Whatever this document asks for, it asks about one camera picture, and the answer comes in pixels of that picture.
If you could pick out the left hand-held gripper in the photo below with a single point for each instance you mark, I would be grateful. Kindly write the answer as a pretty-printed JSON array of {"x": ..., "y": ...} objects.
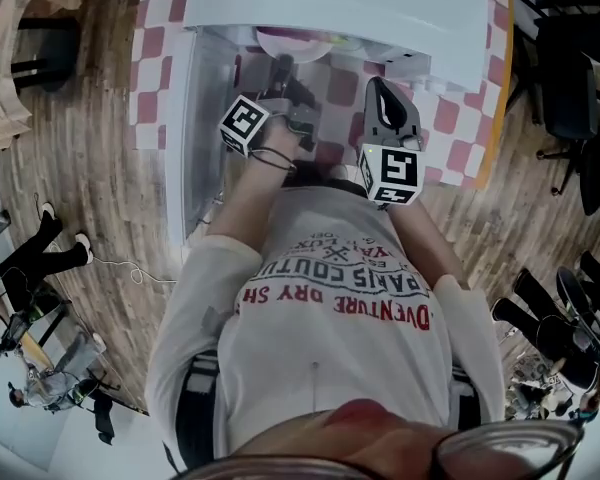
[{"x": 242, "y": 124}]

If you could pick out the red white checkered tablecloth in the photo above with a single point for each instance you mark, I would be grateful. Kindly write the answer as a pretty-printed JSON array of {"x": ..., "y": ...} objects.
[{"x": 455, "y": 143}]

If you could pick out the person's white printed shirt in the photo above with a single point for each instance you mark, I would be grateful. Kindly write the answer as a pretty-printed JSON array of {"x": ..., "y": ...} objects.
[{"x": 330, "y": 358}]

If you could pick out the black wrist band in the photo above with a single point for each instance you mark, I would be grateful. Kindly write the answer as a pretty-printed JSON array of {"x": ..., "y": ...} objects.
[{"x": 275, "y": 157}]

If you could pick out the person's right forearm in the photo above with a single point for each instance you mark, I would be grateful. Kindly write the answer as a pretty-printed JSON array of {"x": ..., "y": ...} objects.
[{"x": 425, "y": 238}]

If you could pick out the small grey trash bin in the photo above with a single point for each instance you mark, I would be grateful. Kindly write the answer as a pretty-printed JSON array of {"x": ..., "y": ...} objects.
[{"x": 0, "y": 223}]

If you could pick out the black stool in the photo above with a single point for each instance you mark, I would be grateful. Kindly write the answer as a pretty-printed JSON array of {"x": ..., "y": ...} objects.
[{"x": 45, "y": 53}]

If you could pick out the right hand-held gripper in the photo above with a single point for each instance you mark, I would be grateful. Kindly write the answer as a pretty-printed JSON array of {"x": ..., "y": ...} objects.
[{"x": 395, "y": 168}]

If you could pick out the person's glasses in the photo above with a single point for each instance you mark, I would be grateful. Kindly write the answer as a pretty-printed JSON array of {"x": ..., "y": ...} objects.
[{"x": 510, "y": 448}]

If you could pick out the white round plate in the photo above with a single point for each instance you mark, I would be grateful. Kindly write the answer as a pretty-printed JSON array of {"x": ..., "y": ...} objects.
[{"x": 295, "y": 48}]

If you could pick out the person's left forearm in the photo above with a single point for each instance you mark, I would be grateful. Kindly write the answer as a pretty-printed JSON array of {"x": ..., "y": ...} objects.
[{"x": 245, "y": 208}]

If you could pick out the beige cloth covered table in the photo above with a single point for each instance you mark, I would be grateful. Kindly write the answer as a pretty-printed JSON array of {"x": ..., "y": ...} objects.
[{"x": 5, "y": 93}]

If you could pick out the person's face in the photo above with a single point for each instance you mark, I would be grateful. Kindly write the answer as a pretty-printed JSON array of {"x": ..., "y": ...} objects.
[{"x": 370, "y": 433}]

